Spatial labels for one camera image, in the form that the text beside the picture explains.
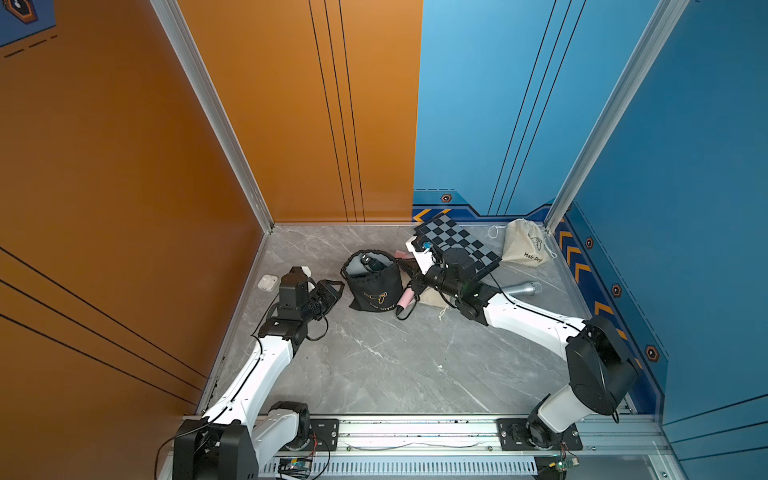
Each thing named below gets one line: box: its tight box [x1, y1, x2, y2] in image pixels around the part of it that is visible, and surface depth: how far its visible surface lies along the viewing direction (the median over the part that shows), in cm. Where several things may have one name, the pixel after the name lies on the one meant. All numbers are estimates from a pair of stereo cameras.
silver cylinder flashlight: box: [501, 282, 542, 296], surface depth 99 cm
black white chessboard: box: [414, 212, 502, 273], surface depth 114 cm
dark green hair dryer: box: [360, 253, 384, 272], surface depth 90 cm
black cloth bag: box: [341, 249, 403, 312], surface depth 87 cm
